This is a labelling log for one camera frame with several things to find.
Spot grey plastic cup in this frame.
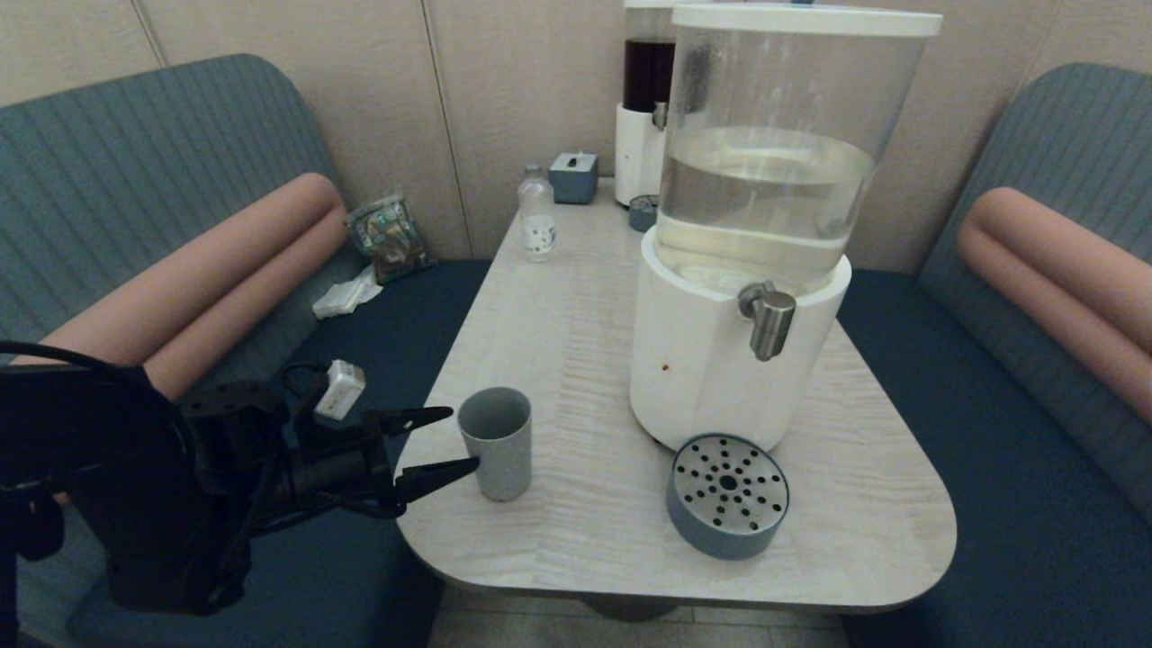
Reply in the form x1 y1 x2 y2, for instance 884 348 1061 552
457 387 533 502

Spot steel dispenser tap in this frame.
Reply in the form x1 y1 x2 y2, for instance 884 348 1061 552
738 281 798 363

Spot dark teal seat cushion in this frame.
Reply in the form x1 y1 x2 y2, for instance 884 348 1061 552
67 261 493 648
832 270 1152 648

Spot crumpled white tissue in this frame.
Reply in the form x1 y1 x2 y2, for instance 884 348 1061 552
312 265 384 320

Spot green snack bag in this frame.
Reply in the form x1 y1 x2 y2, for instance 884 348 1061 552
347 189 436 285

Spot pink bench bolster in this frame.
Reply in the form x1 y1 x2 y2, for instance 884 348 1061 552
956 186 1152 424
9 172 350 401

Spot clear plastic water bottle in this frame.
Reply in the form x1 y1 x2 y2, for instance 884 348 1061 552
518 164 558 263

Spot blue grey tissue box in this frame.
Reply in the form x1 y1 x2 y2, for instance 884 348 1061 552
549 151 600 205

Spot large blue steel drip tray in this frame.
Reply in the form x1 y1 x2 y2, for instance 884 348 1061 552
666 434 790 561

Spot clear water dispenser white base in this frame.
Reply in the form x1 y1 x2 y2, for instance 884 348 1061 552
628 3 944 454

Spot dark drink dispenser white base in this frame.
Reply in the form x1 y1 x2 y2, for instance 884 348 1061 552
615 0 678 208

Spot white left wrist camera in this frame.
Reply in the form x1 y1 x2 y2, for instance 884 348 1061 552
315 360 367 421

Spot black left camera cable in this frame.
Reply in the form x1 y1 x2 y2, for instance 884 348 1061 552
279 362 336 451

